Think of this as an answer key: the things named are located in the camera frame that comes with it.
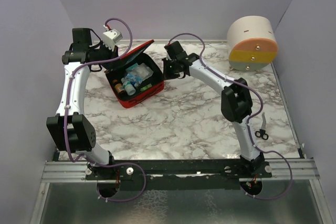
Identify white gauze clear bag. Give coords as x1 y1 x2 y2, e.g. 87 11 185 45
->
136 63 153 80

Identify brown bottle orange cap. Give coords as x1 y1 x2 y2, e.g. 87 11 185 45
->
112 79 126 96

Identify blue yellow plaster pack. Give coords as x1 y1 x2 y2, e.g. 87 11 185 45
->
121 56 138 69

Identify red black medicine case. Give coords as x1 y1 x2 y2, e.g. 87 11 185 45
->
105 40 164 109

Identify blue packets clear bag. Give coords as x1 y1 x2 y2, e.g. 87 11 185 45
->
124 67 143 87

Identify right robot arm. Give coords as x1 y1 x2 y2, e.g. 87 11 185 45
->
162 41 265 177

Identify clear bottle green label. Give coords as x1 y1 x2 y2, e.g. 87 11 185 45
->
123 82 136 96

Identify small green box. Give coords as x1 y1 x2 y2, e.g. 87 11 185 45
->
140 83 152 91

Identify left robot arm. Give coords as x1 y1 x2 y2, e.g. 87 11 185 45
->
46 28 122 179

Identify black handled scissors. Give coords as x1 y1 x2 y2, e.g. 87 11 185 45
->
255 112 269 141

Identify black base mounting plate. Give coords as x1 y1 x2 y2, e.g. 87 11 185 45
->
86 159 272 191

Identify aluminium frame rail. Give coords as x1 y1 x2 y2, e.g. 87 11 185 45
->
41 158 320 183

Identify round pastel drawer cabinet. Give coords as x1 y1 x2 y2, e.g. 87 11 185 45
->
227 16 278 72

